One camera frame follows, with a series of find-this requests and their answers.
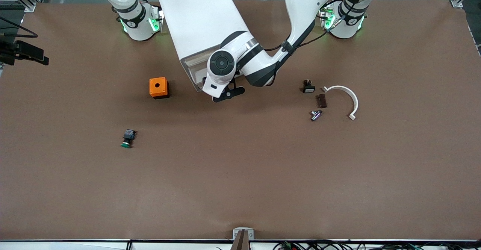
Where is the white plastic drawer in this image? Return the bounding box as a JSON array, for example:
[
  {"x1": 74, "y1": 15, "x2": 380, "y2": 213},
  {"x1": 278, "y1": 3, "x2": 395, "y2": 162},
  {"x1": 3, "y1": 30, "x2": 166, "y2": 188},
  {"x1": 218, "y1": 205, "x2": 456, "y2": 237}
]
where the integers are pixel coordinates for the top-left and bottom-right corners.
[{"x1": 186, "y1": 53, "x2": 211, "y2": 92}]

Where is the green mushroom push button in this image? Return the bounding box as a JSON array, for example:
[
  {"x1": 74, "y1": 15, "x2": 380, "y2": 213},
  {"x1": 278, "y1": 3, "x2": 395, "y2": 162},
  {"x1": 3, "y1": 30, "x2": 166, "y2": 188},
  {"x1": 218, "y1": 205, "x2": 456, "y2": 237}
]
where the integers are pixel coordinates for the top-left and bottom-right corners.
[{"x1": 120, "y1": 129, "x2": 137, "y2": 148}]

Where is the white drawer cabinet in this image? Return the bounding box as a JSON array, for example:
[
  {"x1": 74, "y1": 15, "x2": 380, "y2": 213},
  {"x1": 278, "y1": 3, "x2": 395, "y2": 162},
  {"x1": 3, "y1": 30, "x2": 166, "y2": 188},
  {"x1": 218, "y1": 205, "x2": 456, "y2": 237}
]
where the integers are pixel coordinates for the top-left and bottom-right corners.
[{"x1": 158, "y1": 0, "x2": 253, "y2": 92}]

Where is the brown table mat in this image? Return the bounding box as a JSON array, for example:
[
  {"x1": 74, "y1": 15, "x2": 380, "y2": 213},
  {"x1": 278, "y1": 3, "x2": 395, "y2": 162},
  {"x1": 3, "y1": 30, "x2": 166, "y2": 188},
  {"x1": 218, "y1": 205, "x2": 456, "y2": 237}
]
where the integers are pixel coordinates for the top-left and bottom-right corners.
[{"x1": 0, "y1": 0, "x2": 481, "y2": 241}]

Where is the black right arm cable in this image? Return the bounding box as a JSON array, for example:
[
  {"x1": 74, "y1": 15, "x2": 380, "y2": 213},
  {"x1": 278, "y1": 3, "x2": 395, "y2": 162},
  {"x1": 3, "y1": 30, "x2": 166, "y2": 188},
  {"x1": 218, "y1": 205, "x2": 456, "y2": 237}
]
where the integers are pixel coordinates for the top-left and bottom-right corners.
[{"x1": 0, "y1": 16, "x2": 39, "y2": 38}]

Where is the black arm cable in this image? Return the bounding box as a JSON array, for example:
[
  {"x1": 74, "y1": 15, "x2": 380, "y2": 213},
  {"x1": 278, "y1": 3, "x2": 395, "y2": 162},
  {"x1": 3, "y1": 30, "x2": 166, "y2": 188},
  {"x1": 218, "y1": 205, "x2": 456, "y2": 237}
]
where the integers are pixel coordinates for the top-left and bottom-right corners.
[
  {"x1": 263, "y1": 2, "x2": 361, "y2": 53},
  {"x1": 0, "y1": 16, "x2": 39, "y2": 38}
]

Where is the orange button enclosure box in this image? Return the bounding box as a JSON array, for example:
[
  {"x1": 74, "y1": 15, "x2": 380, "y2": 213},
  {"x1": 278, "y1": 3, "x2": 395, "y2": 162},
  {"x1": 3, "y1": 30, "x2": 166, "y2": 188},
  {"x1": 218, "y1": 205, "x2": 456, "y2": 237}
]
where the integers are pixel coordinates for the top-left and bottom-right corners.
[{"x1": 149, "y1": 77, "x2": 169, "y2": 99}]

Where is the white table edge rail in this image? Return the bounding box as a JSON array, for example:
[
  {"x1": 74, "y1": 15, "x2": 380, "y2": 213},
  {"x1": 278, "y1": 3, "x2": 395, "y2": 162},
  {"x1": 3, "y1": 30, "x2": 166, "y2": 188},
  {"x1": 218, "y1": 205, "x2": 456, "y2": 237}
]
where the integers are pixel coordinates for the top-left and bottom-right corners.
[{"x1": 0, "y1": 239, "x2": 481, "y2": 250}]

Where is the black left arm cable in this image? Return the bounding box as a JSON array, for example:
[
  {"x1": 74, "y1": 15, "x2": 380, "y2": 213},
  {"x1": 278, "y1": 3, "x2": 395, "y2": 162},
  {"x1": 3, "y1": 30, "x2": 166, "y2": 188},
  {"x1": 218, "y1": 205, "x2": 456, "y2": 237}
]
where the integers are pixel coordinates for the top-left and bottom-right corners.
[{"x1": 263, "y1": 2, "x2": 361, "y2": 53}]

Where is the grey metal bracket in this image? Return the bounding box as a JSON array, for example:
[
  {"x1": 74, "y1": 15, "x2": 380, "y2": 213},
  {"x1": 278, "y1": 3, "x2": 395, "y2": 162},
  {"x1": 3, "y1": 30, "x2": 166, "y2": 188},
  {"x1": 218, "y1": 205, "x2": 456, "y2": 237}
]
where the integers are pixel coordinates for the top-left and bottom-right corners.
[{"x1": 232, "y1": 227, "x2": 254, "y2": 250}]

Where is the white half-ring pipe clamp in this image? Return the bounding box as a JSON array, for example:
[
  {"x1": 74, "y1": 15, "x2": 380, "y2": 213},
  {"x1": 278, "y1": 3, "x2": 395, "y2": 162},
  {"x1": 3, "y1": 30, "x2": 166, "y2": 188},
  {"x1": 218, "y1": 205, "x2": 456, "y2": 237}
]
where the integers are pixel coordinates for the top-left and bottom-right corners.
[{"x1": 322, "y1": 85, "x2": 359, "y2": 121}]

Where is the black cable bundle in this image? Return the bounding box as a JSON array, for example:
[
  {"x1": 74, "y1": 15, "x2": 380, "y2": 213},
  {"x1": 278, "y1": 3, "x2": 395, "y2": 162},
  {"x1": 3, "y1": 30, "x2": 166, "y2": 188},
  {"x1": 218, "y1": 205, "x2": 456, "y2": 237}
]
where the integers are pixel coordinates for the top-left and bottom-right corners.
[{"x1": 274, "y1": 240, "x2": 481, "y2": 250}]

